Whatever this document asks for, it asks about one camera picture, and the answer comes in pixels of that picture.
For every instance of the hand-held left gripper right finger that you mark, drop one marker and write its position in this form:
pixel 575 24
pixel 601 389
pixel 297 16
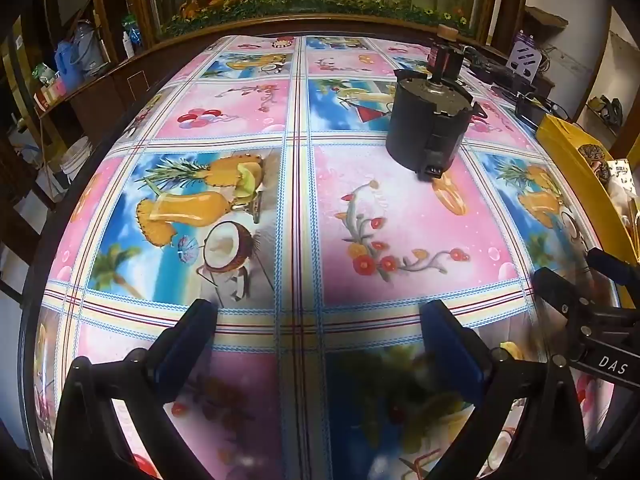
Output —
pixel 450 350

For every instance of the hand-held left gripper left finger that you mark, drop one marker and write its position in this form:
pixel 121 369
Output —
pixel 192 340

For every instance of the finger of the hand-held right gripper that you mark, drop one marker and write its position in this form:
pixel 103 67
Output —
pixel 612 266
pixel 550 287

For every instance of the yellow cardboard box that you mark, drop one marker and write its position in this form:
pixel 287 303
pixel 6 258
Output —
pixel 565 150

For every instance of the brown knitted scrubber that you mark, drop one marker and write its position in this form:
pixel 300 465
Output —
pixel 592 157

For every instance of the dark crumpled bag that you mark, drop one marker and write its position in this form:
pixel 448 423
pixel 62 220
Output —
pixel 607 107

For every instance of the black flat device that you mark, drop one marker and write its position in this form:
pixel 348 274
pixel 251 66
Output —
pixel 535 107

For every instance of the black cylindrical device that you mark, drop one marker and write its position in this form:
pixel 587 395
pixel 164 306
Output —
pixel 425 125

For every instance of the white plastic bucket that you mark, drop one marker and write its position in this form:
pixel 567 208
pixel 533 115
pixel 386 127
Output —
pixel 75 160

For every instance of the purple phone stand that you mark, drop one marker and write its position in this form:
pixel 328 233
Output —
pixel 525 57

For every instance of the dark bottle with cork lid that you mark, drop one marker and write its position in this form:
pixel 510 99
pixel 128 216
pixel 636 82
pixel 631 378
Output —
pixel 443 60

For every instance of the brown wood piece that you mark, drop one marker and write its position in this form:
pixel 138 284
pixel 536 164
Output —
pixel 547 16

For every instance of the white plastic bottle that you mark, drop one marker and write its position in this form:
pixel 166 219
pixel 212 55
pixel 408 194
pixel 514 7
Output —
pixel 128 45

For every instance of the blue plastic jug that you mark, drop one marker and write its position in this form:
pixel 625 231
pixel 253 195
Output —
pixel 69 62

